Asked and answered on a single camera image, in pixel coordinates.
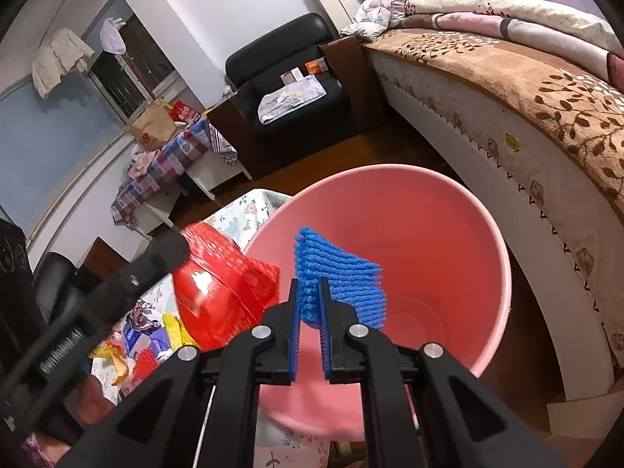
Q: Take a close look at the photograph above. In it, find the black chair at left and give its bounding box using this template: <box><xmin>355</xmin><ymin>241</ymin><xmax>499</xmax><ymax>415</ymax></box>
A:
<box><xmin>34</xmin><ymin>252</ymin><xmax>101</xmax><ymax>324</ymax></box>

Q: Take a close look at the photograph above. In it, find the purple plastic bag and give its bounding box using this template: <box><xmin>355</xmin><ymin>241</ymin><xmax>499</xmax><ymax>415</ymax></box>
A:
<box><xmin>122</xmin><ymin>300</ymin><xmax>171</xmax><ymax>360</ymax></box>

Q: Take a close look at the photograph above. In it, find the folded newspaper on armchair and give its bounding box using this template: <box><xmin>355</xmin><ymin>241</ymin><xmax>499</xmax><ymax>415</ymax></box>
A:
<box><xmin>257</xmin><ymin>75</ymin><xmax>327</xmax><ymax>125</ymax></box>

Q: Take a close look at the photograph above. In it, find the red snack wrapper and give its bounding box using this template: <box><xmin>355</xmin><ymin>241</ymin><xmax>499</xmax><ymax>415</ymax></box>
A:
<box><xmin>172</xmin><ymin>222</ymin><xmax>279</xmax><ymax>352</ymax></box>

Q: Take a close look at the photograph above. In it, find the rolled quilt on bed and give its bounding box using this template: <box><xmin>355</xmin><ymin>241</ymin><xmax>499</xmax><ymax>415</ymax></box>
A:
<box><xmin>405</xmin><ymin>0</ymin><xmax>623</xmax><ymax>90</ymax></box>

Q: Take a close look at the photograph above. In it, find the blue foam net sleeve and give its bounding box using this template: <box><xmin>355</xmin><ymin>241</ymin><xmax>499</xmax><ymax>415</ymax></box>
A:
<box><xmin>294</xmin><ymin>227</ymin><xmax>387</xmax><ymax>330</ymax></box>

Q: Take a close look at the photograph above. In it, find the red foam net sleeve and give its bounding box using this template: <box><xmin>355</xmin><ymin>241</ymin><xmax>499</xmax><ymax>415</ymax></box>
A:
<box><xmin>133</xmin><ymin>349</ymin><xmax>159</xmax><ymax>383</ymax></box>

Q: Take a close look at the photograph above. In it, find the person's left hand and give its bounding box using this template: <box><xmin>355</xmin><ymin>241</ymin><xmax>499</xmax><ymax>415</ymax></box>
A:
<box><xmin>31</xmin><ymin>374</ymin><xmax>114</xmax><ymax>467</ymax></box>

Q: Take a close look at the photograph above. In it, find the bed with brown blanket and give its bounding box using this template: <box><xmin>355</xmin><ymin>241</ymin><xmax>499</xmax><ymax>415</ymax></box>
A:
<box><xmin>301</xmin><ymin>0</ymin><xmax>624</xmax><ymax>440</ymax></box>

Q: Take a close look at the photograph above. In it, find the hanging beige jacket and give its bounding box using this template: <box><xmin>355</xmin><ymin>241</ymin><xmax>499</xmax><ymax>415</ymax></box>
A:
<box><xmin>32</xmin><ymin>28</ymin><xmax>95</xmax><ymax>99</ymax></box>

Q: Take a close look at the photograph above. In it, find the black leather armchair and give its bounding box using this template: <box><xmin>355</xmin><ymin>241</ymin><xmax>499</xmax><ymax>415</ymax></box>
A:
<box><xmin>207</xmin><ymin>13</ymin><xmax>360</xmax><ymax>179</ymax></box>

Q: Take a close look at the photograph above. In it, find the checkered cloth side table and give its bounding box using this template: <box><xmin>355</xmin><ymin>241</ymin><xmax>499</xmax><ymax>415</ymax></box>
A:
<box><xmin>110</xmin><ymin>115</ymin><xmax>239</xmax><ymax>228</ymax></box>

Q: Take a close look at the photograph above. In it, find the brown paper bag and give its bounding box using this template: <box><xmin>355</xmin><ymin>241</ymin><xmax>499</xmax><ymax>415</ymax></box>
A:
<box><xmin>126</xmin><ymin>101</ymin><xmax>177</xmax><ymax>151</ymax></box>

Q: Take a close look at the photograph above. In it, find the yellow plastic wrapper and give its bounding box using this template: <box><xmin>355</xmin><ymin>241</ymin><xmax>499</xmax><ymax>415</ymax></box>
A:
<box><xmin>90</xmin><ymin>313</ymin><xmax>199</xmax><ymax>386</ymax></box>

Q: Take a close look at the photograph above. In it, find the pink plastic trash bucket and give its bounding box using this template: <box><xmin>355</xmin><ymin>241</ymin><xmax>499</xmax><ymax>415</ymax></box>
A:
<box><xmin>241</xmin><ymin>163</ymin><xmax>513</xmax><ymax>442</ymax></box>

